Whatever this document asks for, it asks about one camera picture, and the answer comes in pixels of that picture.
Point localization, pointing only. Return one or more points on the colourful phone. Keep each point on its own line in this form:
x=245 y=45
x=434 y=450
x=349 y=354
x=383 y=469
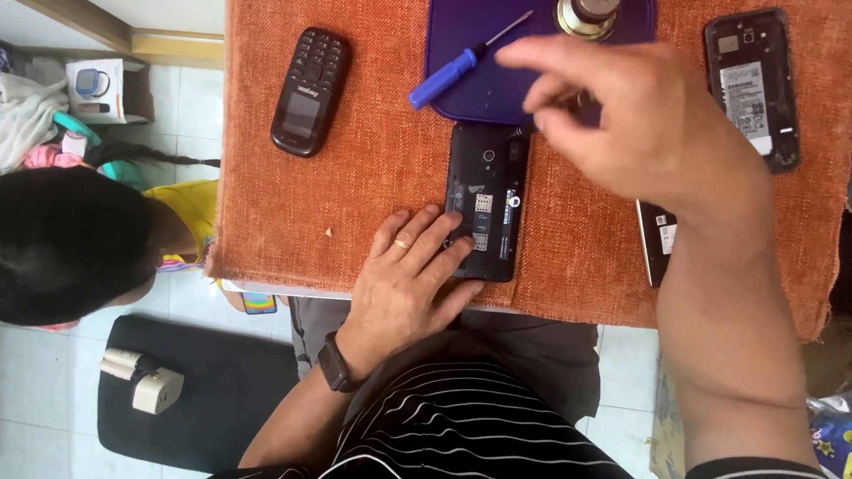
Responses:
x=259 y=303

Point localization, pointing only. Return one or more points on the black smartwatch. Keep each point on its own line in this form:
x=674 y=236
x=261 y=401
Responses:
x=335 y=364

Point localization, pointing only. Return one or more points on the cardboard box with watch package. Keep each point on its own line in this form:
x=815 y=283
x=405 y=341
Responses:
x=106 y=90

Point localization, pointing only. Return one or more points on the white power adapter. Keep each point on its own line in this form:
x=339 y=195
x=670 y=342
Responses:
x=143 y=380

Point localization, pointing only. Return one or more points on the dark blue plastic tray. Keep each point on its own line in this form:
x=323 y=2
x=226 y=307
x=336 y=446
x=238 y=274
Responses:
x=466 y=33

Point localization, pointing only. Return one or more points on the wooden door frame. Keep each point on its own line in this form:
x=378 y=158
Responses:
x=120 y=30

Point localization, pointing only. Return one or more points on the black keypad phone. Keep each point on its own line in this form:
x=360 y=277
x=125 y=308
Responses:
x=310 y=90

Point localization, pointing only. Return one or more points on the person's right hand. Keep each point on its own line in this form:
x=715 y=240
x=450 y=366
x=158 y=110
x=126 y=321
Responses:
x=665 y=133

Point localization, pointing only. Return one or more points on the grey shorts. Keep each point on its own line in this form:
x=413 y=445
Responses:
x=532 y=359

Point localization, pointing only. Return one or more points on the person's left hand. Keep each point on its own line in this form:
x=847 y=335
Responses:
x=399 y=299

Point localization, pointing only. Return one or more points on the black white striped shirt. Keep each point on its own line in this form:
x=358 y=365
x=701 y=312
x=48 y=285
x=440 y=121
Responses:
x=466 y=426

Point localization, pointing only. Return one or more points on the heap of clothes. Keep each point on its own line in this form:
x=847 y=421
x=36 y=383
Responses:
x=33 y=120

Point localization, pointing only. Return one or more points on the black smartphone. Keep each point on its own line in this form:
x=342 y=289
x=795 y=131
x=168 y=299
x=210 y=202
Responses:
x=492 y=193

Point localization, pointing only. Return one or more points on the round metal speaker part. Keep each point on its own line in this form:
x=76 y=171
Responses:
x=589 y=16

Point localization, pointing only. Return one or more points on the black and white phone panel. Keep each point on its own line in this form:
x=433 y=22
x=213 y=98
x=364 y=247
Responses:
x=659 y=239

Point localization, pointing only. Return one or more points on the orange woven table cloth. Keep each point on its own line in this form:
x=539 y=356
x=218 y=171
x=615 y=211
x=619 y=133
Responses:
x=373 y=166

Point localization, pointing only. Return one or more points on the colourful plastic bag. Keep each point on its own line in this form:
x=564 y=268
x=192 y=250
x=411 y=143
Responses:
x=832 y=436

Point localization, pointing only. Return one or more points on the person's right fingers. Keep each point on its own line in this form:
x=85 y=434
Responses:
x=552 y=56

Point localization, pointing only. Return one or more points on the black cushioned stool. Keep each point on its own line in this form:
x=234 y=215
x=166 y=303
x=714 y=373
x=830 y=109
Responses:
x=199 y=392

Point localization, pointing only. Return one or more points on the pale patterned bag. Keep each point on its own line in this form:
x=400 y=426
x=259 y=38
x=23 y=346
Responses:
x=667 y=426

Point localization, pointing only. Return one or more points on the opened smartphone with white battery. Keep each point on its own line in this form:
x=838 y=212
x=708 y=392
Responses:
x=755 y=86

